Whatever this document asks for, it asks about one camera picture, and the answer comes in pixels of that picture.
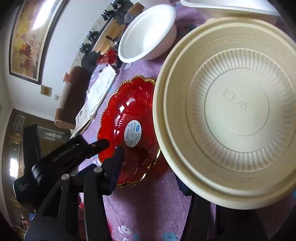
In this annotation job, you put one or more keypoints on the white paper booklet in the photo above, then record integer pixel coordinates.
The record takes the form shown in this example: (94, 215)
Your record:
(99, 85)

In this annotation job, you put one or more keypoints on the cream plastic bowl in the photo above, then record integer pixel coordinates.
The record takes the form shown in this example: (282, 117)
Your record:
(224, 112)

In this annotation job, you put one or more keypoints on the wooden glass door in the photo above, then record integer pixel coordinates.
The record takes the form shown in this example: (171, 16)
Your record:
(12, 167)

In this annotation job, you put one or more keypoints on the wooden box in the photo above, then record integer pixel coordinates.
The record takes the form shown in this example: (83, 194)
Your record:
(117, 20)

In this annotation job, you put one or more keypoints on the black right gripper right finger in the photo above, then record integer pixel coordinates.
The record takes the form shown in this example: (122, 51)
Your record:
(230, 224)

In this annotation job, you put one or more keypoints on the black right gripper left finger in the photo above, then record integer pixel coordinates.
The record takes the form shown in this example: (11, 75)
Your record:
(58, 217)

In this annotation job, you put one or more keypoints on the black leather sofa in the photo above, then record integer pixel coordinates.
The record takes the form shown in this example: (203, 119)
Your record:
(90, 59)

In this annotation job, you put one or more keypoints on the brown armchair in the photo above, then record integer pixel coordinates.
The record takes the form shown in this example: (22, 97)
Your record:
(72, 98)

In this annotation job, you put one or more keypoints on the framed wall painting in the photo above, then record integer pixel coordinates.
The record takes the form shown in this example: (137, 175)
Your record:
(30, 36)

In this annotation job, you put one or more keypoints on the white paper bowl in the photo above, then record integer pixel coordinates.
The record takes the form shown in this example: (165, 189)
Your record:
(250, 6)
(149, 35)

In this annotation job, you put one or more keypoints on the small red gold-rimmed plate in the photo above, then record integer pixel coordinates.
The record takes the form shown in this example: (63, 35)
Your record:
(127, 121)

